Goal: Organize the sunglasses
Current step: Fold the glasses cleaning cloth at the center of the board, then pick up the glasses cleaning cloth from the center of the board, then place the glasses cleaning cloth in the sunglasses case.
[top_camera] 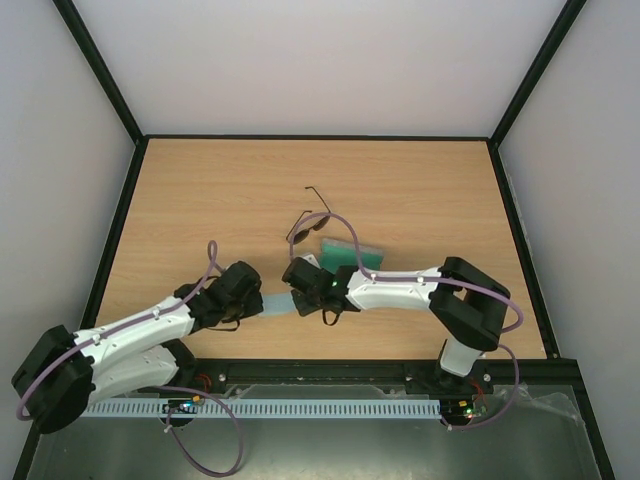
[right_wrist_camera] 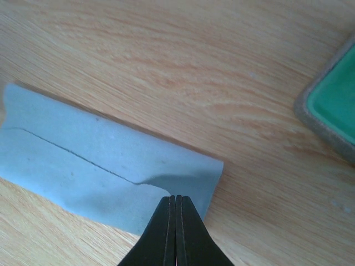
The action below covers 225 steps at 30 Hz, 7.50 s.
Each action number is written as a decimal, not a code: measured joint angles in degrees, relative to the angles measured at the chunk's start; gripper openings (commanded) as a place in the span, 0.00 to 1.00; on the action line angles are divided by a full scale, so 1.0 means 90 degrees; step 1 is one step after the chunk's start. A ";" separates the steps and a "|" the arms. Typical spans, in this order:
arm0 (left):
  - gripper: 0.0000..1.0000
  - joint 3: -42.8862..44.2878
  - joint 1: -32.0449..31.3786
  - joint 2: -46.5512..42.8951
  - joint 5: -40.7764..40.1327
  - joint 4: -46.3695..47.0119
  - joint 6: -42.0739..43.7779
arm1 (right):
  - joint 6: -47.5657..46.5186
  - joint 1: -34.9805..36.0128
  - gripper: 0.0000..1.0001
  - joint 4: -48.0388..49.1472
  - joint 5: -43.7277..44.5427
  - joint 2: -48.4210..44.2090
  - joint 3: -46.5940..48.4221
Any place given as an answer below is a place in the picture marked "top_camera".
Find light blue cleaning cloth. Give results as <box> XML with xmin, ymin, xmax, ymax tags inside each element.
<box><xmin>259</xmin><ymin>292</ymin><xmax>297</xmax><ymax>317</ymax></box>

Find grey glasses case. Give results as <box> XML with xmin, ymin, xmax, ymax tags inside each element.
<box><xmin>319</xmin><ymin>238</ymin><xmax>384</xmax><ymax>273</ymax></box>

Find dark aviator sunglasses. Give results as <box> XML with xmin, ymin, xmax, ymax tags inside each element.
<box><xmin>285</xmin><ymin>186</ymin><xmax>332</xmax><ymax>245</ymax></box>

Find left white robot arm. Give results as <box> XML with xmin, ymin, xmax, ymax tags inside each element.
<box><xmin>11</xmin><ymin>261</ymin><xmax>263</xmax><ymax>434</ymax></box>

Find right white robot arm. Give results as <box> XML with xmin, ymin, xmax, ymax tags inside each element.
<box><xmin>282</xmin><ymin>257</ymin><xmax>512</xmax><ymax>392</ymax></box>

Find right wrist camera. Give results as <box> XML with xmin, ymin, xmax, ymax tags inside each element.
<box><xmin>302</xmin><ymin>253</ymin><xmax>320</xmax><ymax>267</ymax></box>

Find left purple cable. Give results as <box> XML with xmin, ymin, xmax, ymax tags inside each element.
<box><xmin>17</xmin><ymin>240</ymin><xmax>221</xmax><ymax>421</ymax></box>

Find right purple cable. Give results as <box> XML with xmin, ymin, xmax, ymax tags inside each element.
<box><xmin>319</xmin><ymin>213</ymin><xmax>525</xmax><ymax>334</ymax></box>

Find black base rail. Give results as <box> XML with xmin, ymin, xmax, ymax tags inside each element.
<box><xmin>167</xmin><ymin>359</ymin><xmax>585</xmax><ymax>399</ymax></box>

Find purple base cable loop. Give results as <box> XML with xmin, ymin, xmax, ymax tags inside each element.
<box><xmin>162</xmin><ymin>382</ymin><xmax>246</xmax><ymax>476</ymax></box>

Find light blue cable duct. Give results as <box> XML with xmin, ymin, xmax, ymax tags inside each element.
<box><xmin>82</xmin><ymin>398</ymin><xmax>441</xmax><ymax>420</ymax></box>

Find black enclosure frame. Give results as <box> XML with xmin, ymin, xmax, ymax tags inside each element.
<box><xmin>0</xmin><ymin>0</ymin><xmax>640</xmax><ymax>480</ymax></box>

